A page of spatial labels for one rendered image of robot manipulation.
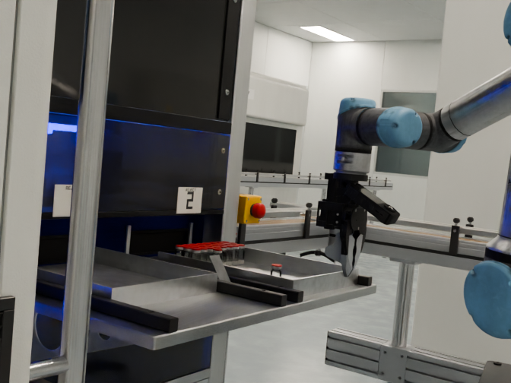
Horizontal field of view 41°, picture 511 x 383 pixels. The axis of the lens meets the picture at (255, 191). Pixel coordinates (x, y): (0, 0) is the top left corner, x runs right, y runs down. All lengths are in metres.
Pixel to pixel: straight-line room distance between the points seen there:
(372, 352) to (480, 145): 0.95
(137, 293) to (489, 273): 0.54
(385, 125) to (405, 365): 1.20
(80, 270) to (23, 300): 0.07
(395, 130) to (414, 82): 8.80
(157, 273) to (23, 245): 0.79
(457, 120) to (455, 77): 1.54
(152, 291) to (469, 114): 0.66
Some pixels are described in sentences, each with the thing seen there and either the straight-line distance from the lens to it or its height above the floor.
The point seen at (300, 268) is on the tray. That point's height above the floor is 0.89.
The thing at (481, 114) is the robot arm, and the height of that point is 1.25.
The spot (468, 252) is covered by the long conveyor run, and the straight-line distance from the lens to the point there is 2.21.
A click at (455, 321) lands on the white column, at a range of 2.91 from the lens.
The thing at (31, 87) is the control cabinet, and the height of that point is 1.17.
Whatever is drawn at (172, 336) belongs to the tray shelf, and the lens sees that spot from 0.99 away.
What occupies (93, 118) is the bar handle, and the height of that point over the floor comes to 1.16.
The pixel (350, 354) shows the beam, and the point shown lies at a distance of 2.46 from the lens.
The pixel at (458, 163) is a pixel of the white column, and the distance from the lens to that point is 2.87.
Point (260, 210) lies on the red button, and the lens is 1.76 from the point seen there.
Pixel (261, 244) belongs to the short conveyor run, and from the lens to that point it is 2.04.
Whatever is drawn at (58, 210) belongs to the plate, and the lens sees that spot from 1.33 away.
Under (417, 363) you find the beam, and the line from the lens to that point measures 2.35.
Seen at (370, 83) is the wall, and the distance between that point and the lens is 10.38.
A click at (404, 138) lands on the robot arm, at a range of 1.31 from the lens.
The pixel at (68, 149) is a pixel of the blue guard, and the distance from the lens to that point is 1.33.
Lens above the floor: 1.14
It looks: 3 degrees down
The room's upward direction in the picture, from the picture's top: 5 degrees clockwise
